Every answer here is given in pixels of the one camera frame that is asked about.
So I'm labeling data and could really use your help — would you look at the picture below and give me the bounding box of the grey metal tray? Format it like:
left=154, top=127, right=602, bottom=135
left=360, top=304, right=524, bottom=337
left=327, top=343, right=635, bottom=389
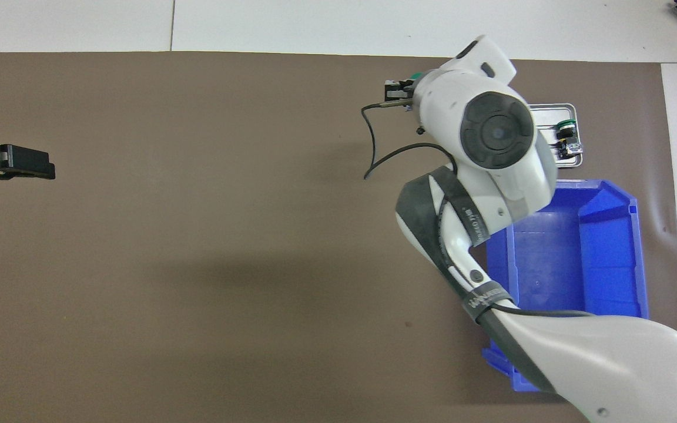
left=527, top=104, right=585, bottom=171

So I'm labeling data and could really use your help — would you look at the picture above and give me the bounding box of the brown table mat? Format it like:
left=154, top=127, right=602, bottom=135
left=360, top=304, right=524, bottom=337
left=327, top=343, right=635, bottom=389
left=0, top=52, right=677, bottom=423

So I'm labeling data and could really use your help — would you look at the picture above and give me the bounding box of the blue plastic storage bin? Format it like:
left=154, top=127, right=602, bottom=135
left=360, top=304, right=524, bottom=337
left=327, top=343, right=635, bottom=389
left=481, top=179, right=651, bottom=393

